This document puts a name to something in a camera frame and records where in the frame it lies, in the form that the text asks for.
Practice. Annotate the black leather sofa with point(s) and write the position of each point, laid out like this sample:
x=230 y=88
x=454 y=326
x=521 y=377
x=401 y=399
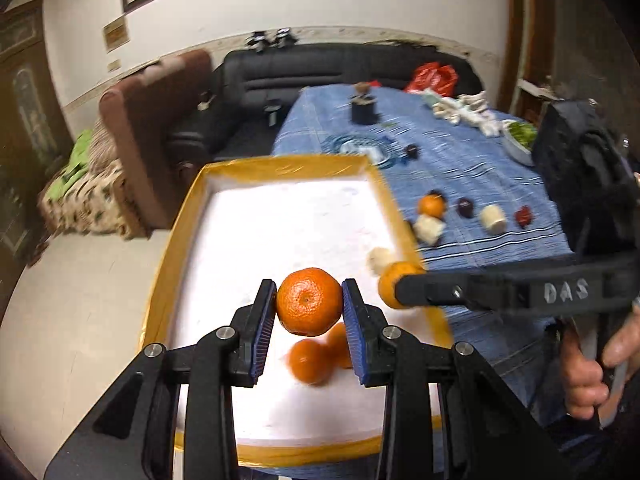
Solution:
x=310 y=75

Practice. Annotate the small white object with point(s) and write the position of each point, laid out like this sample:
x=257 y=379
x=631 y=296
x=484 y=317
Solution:
x=205 y=101

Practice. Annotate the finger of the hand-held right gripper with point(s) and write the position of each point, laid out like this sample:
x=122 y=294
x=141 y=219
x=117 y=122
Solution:
x=450 y=290

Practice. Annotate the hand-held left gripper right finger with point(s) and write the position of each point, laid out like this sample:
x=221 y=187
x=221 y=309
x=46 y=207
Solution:
x=353 y=332

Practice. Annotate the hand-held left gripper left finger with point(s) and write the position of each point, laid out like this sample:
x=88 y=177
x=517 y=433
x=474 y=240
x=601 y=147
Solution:
x=265 y=332

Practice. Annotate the wooden glass-panel doors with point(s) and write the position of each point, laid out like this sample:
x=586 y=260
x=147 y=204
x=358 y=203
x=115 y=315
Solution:
x=25 y=110

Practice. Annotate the white bowl with greens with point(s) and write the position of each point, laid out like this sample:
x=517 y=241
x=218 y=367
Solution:
x=520 y=142

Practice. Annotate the dark purple plum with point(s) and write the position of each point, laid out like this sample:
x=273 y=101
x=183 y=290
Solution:
x=411 y=152
x=465 y=208

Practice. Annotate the small wall plate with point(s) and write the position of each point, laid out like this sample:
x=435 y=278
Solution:
x=114 y=65

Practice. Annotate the pale sugarcane chunk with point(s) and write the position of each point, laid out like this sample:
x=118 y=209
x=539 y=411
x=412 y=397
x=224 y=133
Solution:
x=380 y=259
x=429 y=230
x=492 y=218

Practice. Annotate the orange mandarin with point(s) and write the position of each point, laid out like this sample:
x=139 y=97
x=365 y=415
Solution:
x=431 y=206
x=309 y=361
x=340 y=347
x=387 y=287
x=309 y=301

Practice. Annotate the white foam tray yellow rim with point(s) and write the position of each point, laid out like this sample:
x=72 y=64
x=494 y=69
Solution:
x=280 y=220

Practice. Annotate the blue checked tablecloth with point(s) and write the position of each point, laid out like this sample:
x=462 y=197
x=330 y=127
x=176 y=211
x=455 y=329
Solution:
x=475 y=170

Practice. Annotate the red plastic bag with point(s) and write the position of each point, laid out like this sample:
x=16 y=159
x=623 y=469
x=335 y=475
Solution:
x=432 y=77

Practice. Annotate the yellow wall notice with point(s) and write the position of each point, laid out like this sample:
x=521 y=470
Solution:
x=116 y=34

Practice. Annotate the patterned beige blanket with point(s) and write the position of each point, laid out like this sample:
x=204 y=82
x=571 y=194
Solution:
x=85 y=200

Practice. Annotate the pile of white pieces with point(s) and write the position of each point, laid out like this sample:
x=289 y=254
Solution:
x=465 y=110

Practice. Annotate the green cloth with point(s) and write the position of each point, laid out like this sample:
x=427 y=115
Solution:
x=80 y=152

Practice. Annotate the small black device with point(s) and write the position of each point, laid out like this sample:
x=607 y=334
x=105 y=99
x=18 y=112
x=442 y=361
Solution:
x=259 y=41
x=283 y=37

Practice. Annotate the brown armchair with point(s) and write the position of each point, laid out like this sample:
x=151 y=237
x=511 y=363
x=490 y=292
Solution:
x=150 y=110

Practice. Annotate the person's right hand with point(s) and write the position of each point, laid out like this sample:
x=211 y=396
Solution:
x=580 y=380

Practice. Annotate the wooden door frame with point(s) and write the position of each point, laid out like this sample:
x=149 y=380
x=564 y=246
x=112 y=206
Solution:
x=530 y=35

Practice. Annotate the glass ashtray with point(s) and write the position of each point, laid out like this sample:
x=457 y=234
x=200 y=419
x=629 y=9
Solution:
x=360 y=149

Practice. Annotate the red date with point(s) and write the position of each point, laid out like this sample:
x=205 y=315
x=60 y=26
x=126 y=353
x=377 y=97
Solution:
x=523 y=216

